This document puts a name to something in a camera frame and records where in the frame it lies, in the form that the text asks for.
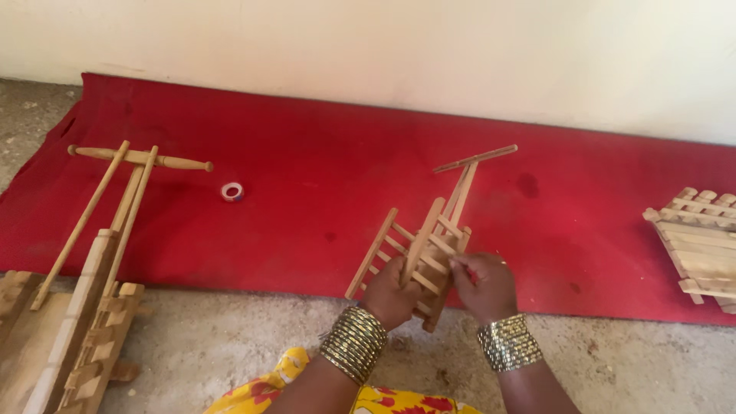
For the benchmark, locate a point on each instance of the person's left hand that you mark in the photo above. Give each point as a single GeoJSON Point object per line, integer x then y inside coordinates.
{"type": "Point", "coordinates": [386, 296]}

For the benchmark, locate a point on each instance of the person's right hand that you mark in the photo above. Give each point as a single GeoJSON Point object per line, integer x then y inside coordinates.
{"type": "Point", "coordinates": [486, 287]}

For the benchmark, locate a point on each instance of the white tape roll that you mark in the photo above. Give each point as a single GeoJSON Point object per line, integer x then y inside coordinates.
{"type": "Point", "coordinates": [232, 191]}

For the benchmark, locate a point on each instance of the large wooden loom model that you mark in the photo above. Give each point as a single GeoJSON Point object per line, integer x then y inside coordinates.
{"type": "Point", "coordinates": [86, 299]}

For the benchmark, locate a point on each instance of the small wooden stick frame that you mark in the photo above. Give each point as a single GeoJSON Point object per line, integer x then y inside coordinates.
{"type": "Point", "coordinates": [428, 241]}

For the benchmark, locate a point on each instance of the person's right fingers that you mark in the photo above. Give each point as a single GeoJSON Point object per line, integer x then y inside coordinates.
{"type": "Point", "coordinates": [463, 265]}

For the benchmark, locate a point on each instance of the silver gold bangles stack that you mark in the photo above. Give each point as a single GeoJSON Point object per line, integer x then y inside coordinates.
{"type": "Point", "coordinates": [509, 342]}

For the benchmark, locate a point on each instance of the yellow floral garment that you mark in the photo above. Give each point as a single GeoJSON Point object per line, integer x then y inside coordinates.
{"type": "Point", "coordinates": [397, 399]}

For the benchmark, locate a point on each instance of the red cloth mat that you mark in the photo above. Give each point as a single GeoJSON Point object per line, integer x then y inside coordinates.
{"type": "Point", "coordinates": [356, 190]}

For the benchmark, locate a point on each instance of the wooden slat rack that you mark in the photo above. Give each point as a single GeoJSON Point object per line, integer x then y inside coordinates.
{"type": "Point", "coordinates": [698, 247]}

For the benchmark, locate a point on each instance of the person's left fingers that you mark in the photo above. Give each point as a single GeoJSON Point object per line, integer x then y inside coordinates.
{"type": "Point", "coordinates": [411, 287]}

